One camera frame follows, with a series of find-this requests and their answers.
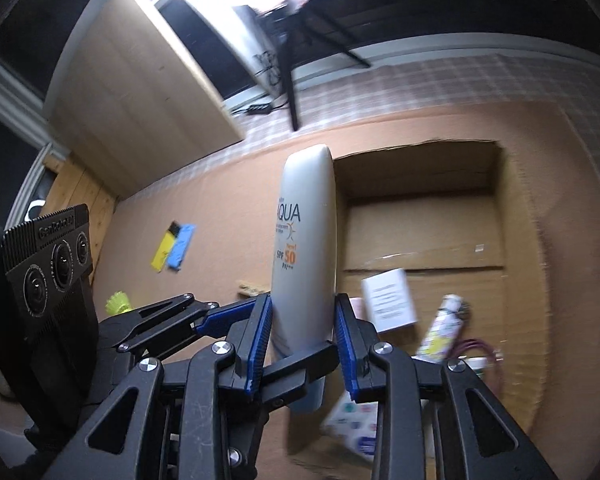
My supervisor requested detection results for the white patterned packet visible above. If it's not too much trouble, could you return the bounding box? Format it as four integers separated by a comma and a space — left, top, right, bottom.
321, 389, 382, 462

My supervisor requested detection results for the yellow shuttlecock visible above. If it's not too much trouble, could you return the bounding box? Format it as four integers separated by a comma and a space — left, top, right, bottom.
104, 291, 132, 317

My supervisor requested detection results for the small patterned tube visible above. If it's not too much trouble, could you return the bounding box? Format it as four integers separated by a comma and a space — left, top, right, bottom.
414, 294, 465, 365

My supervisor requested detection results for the red cable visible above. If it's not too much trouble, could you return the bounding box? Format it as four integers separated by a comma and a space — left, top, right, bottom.
449, 336, 505, 397

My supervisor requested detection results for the black power adapter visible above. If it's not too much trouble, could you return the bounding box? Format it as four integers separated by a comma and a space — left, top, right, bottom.
231, 102, 274, 117

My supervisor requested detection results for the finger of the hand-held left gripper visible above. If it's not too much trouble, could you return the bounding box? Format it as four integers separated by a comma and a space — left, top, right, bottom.
257, 340, 339, 409
97, 294, 255, 386

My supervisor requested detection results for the black tripod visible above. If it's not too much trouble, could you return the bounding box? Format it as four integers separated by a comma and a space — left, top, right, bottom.
251, 2, 372, 132

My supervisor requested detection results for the white sunscreen bottle blue cap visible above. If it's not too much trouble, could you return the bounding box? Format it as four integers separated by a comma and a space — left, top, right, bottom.
269, 143, 339, 414

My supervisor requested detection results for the black flat panel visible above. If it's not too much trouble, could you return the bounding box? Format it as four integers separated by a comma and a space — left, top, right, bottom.
154, 0, 262, 102

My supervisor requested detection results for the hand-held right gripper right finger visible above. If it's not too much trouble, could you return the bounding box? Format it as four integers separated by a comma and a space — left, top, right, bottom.
334, 294, 556, 480

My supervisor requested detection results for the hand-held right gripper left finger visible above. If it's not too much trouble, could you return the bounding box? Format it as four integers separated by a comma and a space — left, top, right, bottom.
45, 294, 275, 480

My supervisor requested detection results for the pale crumpled cloth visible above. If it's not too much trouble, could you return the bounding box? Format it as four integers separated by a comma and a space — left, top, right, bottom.
274, 0, 314, 15

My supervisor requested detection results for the small white box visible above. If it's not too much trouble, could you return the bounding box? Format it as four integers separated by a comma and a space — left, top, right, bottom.
361, 268, 419, 334

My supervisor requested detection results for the yellow flat packet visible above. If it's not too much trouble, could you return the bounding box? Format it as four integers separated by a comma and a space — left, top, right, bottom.
149, 220, 180, 274

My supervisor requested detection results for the dark shelving unit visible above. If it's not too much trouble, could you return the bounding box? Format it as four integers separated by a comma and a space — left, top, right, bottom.
305, 0, 600, 58

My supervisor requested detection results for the light wooden cabinet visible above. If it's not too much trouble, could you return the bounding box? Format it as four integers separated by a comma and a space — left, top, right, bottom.
41, 0, 247, 199

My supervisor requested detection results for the cardboard box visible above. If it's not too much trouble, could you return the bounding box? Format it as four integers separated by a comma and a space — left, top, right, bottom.
290, 139, 554, 480

